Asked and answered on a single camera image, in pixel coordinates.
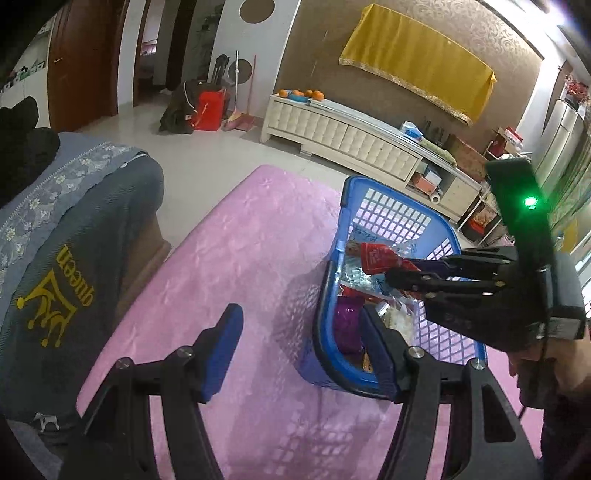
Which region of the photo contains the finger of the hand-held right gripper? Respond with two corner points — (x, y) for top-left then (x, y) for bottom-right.
(409, 246), (518, 278)
(385, 270), (509, 296)

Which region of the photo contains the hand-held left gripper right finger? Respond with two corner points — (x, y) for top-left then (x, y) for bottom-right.
(361, 306), (542, 480)

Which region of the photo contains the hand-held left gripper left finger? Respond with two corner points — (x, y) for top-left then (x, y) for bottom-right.
(60, 303), (244, 480)

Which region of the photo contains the pile of assorted snack packets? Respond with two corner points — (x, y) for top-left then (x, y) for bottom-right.
(335, 231), (444, 374)

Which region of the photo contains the small red snack wrapper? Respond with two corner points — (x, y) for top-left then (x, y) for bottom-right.
(359, 242), (421, 278)

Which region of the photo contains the blue plastic basket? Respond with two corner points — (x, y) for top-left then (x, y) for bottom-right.
(298, 175), (488, 400)

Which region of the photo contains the person's right hand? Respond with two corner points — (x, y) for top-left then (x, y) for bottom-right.
(508, 323), (591, 409)

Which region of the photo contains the white metal rack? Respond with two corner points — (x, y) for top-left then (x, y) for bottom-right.
(457, 185), (506, 243)

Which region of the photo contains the pink tablecloth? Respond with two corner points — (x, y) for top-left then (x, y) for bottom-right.
(76, 165), (546, 480)

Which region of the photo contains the brown cardboard box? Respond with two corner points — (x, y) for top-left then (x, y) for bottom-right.
(445, 135), (489, 181)

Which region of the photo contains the green folded cloth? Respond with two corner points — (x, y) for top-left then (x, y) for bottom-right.
(419, 140), (458, 167)

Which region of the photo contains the red white box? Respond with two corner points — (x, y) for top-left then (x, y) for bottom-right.
(496, 127), (525, 151)

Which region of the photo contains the tall standing air conditioner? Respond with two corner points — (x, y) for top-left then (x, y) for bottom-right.
(531, 99), (591, 204)

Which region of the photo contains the cream cabinet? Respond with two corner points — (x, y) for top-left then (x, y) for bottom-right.
(259, 92), (485, 222)

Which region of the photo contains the grey embroidered sofa cover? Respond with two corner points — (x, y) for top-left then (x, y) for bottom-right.
(0, 131), (165, 444)

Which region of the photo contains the red flower vase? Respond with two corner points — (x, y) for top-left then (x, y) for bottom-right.
(564, 74), (591, 110)

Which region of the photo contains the yellow cloth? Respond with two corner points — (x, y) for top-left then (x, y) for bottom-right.
(339, 4), (498, 126)

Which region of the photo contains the pink broom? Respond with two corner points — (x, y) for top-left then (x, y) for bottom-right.
(222, 55), (257, 132)

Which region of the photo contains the red bag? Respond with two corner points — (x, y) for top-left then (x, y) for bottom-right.
(191, 90), (227, 131)

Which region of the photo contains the black bag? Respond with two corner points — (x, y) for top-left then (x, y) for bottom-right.
(159, 79), (204, 134)

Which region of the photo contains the white mop pole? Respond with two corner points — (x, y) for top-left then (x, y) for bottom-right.
(230, 50), (241, 116)

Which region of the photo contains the black cloth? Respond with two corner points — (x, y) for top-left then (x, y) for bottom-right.
(0, 97), (61, 208)

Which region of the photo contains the brown wooden door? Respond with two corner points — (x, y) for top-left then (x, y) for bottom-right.
(47, 0), (130, 132)

